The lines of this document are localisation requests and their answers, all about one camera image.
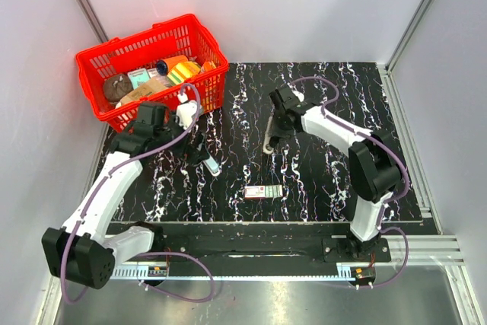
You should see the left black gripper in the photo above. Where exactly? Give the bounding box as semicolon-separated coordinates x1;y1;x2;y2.
155;110;210;166

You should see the brown cardboard package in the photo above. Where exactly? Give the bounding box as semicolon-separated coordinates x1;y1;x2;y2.
116;76;173;108

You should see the yellow green striped sponge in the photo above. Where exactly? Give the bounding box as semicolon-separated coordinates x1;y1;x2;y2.
167;61;201;85

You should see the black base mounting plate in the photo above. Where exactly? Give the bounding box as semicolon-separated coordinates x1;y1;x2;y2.
113;221;391;279

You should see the teal small box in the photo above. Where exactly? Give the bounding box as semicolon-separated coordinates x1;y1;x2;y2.
127;68;151;89

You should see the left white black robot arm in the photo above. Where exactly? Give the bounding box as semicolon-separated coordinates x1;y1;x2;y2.
41;100;208;289

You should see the orange cylinder blue cap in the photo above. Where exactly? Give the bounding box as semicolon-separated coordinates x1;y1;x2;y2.
155;55;189;76

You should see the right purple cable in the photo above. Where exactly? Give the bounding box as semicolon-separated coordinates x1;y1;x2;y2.
291;75;411;290

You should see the orange small packet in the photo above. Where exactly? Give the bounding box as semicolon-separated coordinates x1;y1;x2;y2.
200;61;216;73

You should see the red staple box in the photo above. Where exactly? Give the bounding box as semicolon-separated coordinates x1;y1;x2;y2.
243;185;283;199

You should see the red plastic shopping basket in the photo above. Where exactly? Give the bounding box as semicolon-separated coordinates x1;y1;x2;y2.
75;13;230;139

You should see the white black large stapler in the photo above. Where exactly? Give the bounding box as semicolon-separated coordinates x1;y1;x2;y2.
263;116;274;155

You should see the light blue small stapler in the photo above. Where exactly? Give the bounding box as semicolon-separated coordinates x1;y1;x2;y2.
202;156;221;177

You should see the brown round bun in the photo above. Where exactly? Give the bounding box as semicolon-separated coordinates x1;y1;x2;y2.
103;73;133;104

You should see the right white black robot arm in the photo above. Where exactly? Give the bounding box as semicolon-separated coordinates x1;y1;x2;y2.
263;86;408;261

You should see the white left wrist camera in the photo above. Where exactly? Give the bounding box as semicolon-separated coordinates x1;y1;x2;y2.
176;98;201;130

